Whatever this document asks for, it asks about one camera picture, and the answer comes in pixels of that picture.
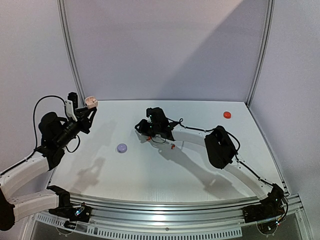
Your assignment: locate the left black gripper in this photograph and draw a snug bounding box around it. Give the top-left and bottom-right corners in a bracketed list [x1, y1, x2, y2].
[55, 105, 96, 148]

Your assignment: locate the pink charging case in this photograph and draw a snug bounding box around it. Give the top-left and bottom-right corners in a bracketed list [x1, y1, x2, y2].
[84, 96, 98, 109]

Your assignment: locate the purple charging case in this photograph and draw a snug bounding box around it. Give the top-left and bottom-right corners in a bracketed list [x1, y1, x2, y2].
[116, 143, 128, 153]

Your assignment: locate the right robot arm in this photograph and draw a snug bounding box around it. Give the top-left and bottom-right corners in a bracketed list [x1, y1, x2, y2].
[134, 107, 285, 218]

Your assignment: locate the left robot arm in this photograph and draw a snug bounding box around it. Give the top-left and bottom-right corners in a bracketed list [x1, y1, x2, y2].
[0, 107, 97, 231]

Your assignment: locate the red charging case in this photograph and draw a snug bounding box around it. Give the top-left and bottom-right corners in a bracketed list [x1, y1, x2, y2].
[223, 111, 232, 119]

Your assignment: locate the left aluminium frame post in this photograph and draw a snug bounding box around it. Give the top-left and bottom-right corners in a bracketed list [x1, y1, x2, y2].
[56, 0, 86, 106]

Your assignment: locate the aluminium frame post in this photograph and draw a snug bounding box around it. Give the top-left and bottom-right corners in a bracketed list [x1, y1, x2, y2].
[245, 0, 275, 108]
[56, 0, 86, 106]

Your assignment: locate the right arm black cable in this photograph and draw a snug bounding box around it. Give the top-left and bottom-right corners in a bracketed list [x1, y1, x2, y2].
[149, 118, 291, 223]

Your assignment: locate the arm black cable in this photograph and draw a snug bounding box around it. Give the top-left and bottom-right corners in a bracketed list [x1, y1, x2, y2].
[24, 94, 81, 161]
[149, 118, 291, 223]

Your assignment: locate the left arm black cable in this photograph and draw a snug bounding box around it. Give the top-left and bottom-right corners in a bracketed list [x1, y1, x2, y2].
[24, 94, 81, 161]

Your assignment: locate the front aluminium rail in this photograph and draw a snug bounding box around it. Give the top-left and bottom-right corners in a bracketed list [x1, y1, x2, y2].
[29, 192, 305, 226]

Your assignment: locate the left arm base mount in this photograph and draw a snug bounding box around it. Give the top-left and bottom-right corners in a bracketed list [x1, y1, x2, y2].
[48, 202, 93, 223]

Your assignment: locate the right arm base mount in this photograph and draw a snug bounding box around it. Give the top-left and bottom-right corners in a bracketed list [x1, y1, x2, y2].
[242, 203, 285, 223]

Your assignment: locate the right aluminium frame post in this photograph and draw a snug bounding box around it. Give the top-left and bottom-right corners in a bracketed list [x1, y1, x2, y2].
[245, 0, 275, 108]

